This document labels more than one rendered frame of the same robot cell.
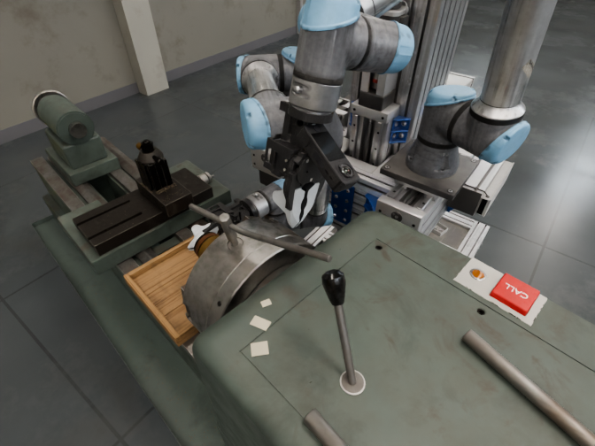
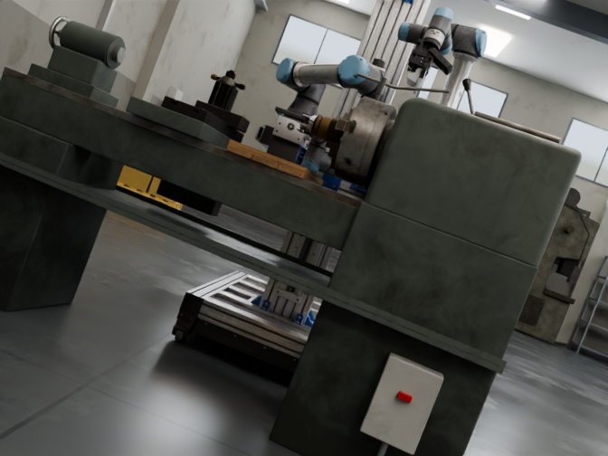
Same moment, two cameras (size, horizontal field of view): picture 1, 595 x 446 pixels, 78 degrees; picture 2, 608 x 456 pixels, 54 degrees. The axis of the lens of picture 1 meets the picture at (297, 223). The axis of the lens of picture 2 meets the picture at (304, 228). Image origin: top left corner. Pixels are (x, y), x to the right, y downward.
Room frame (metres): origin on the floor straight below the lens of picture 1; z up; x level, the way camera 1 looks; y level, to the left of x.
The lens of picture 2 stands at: (-1.26, 1.42, 0.77)
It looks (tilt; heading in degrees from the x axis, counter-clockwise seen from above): 2 degrees down; 326
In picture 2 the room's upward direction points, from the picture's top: 21 degrees clockwise
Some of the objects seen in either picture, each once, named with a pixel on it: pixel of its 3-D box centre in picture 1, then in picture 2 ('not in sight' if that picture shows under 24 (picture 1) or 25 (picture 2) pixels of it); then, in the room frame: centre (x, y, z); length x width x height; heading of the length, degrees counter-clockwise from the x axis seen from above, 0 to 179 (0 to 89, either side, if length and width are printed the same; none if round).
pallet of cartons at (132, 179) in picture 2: not in sight; (158, 176); (7.67, -1.74, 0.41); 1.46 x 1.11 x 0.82; 142
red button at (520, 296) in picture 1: (513, 294); not in sight; (0.39, -0.37, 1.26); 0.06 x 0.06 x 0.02; 45
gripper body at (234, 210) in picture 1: (231, 218); (312, 127); (0.78, 0.19, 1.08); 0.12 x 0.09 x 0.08; 134
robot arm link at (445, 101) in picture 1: (447, 112); not in sight; (0.93, -0.40, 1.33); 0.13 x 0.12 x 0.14; 32
